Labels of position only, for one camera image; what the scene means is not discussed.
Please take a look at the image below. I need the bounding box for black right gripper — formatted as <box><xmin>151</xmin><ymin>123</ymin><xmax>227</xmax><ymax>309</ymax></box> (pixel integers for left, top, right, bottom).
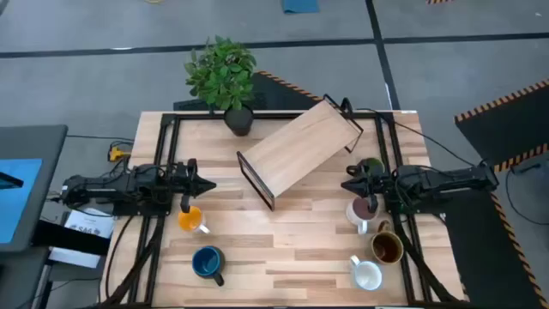
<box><xmin>341</xmin><ymin>169</ymin><xmax>388</xmax><ymax>215</ymax></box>

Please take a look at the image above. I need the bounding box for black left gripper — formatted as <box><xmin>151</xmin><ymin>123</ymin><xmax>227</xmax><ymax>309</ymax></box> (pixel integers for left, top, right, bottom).
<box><xmin>172</xmin><ymin>157</ymin><xmax>218</xmax><ymax>215</ymax></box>

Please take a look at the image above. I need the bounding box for white mug with pinkish interior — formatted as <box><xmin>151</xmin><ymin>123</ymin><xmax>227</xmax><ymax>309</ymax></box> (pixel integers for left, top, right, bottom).
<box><xmin>345</xmin><ymin>196</ymin><xmax>381</xmax><ymax>235</ymax></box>

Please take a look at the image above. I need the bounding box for yellow mug with pale handle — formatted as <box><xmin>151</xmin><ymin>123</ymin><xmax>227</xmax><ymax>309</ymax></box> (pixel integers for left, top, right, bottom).
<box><xmin>178</xmin><ymin>204</ymin><xmax>212</xmax><ymax>235</ymax></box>

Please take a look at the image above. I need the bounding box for teal and brown glazed mug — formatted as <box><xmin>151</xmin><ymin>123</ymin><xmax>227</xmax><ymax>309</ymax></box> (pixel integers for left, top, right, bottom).
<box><xmin>370</xmin><ymin>219</ymin><xmax>405</xmax><ymax>265</ymax></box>

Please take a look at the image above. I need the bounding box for dark blue mug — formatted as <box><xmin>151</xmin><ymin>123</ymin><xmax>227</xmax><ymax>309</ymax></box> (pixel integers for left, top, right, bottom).
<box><xmin>191</xmin><ymin>245</ymin><xmax>226</xmax><ymax>288</ymax></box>

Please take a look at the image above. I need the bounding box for white mug with black lettering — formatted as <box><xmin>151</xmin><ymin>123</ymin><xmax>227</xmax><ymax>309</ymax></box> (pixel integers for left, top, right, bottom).
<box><xmin>349</xmin><ymin>254</ymin><xmax>383</xmax><ymax>292</ymax></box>

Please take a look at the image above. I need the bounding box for black plant pot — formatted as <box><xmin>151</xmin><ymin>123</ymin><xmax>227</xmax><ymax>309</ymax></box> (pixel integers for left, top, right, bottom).
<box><xmin>223</xmin><ymin>105</ymin><xmax>255</xmax><ymax>137</ymax></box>

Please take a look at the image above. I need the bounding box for green leafy plant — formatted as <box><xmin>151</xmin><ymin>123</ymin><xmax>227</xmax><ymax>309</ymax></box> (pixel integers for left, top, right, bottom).
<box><xmin>184</xmin><ymin>34</ymin><xmax>257</xmax><ymax>112</ymax></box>

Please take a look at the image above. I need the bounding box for black floor mat striped edge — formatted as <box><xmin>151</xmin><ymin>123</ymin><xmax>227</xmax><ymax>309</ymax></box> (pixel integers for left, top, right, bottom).
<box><xmin>172</xmin><ymin>70</ymin><xmax>325</xmax><ymax>112</ymax></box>
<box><xmin>443</xmin><ymin>188</ymin><xmax>549</xmax><ymax>309</ymax></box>
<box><xmin>454</xmin><ymin>79</ymin><xmax>549</xmax><ymax>173</ymax></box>

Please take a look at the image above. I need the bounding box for white printed paper sheet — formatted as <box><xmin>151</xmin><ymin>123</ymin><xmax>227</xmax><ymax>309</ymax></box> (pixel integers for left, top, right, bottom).
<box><xmin>63</xmin><ymin>208</ymin><xmax>116</xmax><ymax>239</ymax></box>

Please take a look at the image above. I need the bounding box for grey side desk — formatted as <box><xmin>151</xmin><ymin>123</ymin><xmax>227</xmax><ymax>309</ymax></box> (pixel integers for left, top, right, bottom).
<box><xmin>0</xmin><ymin>124</ymin><xmax>69</xmax><ymax>254</ymax></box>

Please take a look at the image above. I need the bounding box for blue floor mat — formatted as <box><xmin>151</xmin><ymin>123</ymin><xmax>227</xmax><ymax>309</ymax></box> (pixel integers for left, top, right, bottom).
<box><xmin>281</xmin><ymin>0</ymin><xmax>321</xmax><ymax>15</ymax></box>

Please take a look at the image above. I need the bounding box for wooden shelf with black frame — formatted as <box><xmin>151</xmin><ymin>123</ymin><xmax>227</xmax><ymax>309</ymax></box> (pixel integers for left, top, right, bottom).
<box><xmin>236</xmin><ymin>93</ymin><xmax>365</xmax><ymax>212</ymax></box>

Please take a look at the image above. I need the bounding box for thin black cable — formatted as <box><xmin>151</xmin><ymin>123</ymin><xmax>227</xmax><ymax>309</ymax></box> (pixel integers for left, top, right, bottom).
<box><xmin>359</xmin><ymin>106</ymin><xmax>486</xmax><ymax>168</ymax></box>

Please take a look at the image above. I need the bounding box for yellow cable connector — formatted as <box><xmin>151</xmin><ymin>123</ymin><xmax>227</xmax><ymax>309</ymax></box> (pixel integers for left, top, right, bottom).
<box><xmin>107</xmin><ymin>145</ymin><xmax>132</xmax><ymax>163</ymax></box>

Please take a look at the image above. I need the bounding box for black cable bundle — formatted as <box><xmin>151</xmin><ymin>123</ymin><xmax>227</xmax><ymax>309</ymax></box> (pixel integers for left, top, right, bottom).
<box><xmin>390</xmin><ymin>213</ymin><xmax>456</xmax><ymax>304</ymax></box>
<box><xmin>101</xmin><ymin>214</ymin><xmax>166</xmax><ymax>308</ymax></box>

